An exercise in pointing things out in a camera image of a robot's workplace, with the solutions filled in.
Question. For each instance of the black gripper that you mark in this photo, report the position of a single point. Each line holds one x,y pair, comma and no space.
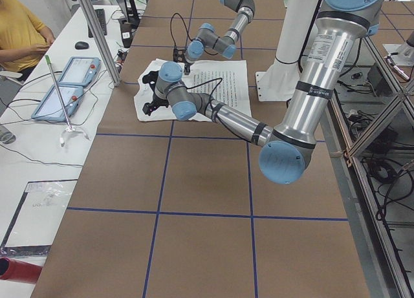
157,101
187,67

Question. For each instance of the white long-sleeve printed shirt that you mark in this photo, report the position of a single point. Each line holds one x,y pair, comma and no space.
226,81

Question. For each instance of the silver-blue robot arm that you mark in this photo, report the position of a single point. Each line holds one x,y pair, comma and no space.
286,149
222,44

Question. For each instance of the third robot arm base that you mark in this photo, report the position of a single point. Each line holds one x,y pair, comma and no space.
400,54

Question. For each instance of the black box with label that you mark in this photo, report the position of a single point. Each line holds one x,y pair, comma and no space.
126,33

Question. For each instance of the upper blue teach pendant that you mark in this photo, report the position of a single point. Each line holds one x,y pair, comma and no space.
79,71

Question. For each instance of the blue teach pendant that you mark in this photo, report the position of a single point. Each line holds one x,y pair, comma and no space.
79,71
50,108

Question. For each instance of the black computer mouse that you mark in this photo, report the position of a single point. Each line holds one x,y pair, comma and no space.
81,45

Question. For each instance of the lower blue teach pendant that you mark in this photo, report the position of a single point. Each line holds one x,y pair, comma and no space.
50,108

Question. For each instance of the black keyboard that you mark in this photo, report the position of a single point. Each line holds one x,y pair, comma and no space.
100,13

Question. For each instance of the rod with green tip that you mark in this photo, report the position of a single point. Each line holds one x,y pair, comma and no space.
70,129

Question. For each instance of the person in yellow shirt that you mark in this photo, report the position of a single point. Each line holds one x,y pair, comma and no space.
24,37

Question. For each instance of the clear plastic sheet black border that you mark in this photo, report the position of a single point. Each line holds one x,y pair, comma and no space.
37,218

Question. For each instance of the red cylinder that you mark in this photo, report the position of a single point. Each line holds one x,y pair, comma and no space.
19,271

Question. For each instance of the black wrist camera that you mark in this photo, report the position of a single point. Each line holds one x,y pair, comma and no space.
179,55
150,79

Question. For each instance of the aluminium frame post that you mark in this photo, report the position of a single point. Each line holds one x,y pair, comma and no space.
100,41

